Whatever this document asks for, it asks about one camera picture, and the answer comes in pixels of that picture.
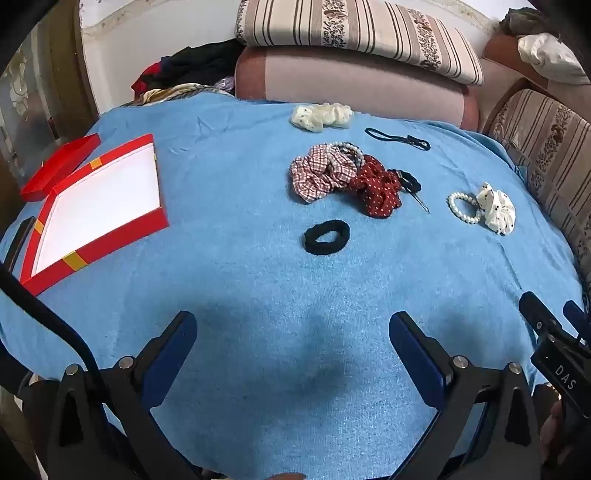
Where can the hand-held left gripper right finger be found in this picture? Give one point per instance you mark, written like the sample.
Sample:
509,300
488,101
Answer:
415,355

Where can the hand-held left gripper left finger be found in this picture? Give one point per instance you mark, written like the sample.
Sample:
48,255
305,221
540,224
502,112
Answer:
175,355

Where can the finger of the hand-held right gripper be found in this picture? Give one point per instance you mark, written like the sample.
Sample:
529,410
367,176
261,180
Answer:
577,316
538,314

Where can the white polka dot scrunchie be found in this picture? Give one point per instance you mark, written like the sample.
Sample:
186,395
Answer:
497,210

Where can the red gift box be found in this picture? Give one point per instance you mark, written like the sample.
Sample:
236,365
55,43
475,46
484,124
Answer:
99,207

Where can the red polka dot scrunchie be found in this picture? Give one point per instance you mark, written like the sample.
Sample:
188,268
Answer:
376,191

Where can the pink plaid scrunchie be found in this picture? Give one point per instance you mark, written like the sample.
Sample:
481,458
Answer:
318,173

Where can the person's right hand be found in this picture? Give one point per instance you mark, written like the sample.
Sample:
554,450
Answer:
551,434

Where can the blue blanket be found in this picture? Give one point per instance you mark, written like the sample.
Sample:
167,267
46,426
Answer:
258,286

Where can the black metal hair clip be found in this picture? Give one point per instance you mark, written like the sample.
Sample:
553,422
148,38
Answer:
408,183

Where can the black smartphone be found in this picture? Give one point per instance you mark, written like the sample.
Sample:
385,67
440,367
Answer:
19,242

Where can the red box lid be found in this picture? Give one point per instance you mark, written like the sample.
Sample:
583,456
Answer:
51,168

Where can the white cloth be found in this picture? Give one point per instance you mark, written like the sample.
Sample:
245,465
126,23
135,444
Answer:
549,57

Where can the cream scrunchie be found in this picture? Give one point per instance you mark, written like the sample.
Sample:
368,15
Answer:
323,115

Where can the brown cushion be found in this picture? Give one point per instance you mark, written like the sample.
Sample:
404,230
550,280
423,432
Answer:
503,55

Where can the gold patterned cloth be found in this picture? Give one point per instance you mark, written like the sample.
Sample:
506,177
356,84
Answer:
171,93

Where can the lilac cloth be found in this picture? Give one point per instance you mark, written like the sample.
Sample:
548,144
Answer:
226,83

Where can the pile of dark clothes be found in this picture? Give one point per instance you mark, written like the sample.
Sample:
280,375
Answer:
198,64

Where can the grey cloth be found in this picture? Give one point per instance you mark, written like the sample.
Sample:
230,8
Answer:
524,21

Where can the wooden glass panel door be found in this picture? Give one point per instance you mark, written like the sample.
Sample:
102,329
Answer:
41,78

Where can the striped floral pillow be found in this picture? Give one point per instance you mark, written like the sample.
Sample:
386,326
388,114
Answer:
351,30

